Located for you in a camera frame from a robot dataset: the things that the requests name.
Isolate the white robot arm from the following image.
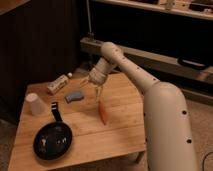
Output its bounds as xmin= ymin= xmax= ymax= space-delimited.
xmin=85 ymin=42 xmax=199 ymax=171

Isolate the black handle on shelf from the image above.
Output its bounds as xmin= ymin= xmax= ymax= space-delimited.
xmin=177 ymin=58 xmax=210 ymax=70

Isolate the orange carrot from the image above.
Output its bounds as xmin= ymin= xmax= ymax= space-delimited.
xmin=99 ymin=101 xmax=108 ymax=125

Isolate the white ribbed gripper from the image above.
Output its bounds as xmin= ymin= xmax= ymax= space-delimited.
xmin=79 ymin=57 xmax=116 ymax=101

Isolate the metal vertical pole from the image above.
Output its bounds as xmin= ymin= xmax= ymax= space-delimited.
xmin=86 ymin=0 xmax=94 ymax=41

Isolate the long wooden bench shelf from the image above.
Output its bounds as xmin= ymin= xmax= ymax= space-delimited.
xmin=79 ymin=36 xmax=213 ymax=85

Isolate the black frying pan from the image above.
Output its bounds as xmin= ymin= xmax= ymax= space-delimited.
xmin=33 ymin=102 xmax=73 ymax=160

